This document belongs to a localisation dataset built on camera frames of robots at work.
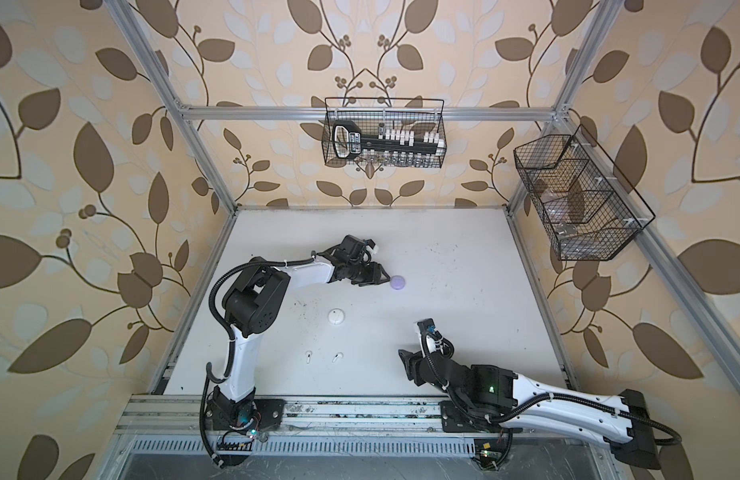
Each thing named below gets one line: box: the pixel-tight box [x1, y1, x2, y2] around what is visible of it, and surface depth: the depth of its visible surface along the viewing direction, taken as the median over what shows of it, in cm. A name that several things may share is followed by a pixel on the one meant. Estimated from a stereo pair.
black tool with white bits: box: [332, 120, 446, 159], surface depth 84 cm
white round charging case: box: [327, 308, 345, 325], surface depth 93 cm
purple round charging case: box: [390, 275, 406, 290], surface depth 101 cm
